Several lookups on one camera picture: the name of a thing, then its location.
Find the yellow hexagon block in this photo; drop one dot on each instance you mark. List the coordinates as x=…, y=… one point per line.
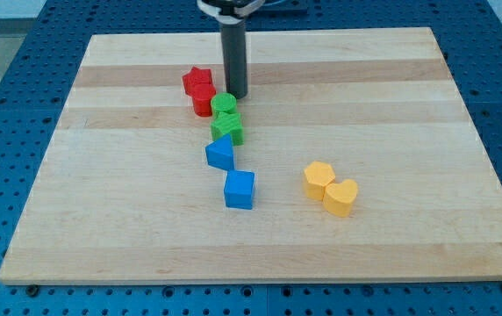
x=316, y=177

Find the red star block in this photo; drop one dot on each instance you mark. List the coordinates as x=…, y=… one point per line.
x=195, y=77

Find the red cylinder block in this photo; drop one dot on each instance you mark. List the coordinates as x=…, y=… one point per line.
x=201, y=95

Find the blue triangle block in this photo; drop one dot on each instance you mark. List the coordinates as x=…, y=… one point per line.
x=220, y=154

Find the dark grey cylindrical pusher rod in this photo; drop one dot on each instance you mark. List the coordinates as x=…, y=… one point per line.
x=234, y=51

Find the green star block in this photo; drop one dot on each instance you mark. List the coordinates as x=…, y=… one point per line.
x=228, y=123

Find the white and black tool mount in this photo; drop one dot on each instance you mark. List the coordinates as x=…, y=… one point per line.
x=229, y=11

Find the yellow heart block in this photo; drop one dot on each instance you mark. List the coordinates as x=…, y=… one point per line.
x=340, y=197

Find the blue perforated table plate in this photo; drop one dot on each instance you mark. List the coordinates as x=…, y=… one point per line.
x=36, y=84

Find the blue cube block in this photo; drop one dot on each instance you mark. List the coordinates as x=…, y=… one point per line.
x=239, y=189

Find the green cylinder block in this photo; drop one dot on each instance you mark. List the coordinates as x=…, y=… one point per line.
x=223, y=102

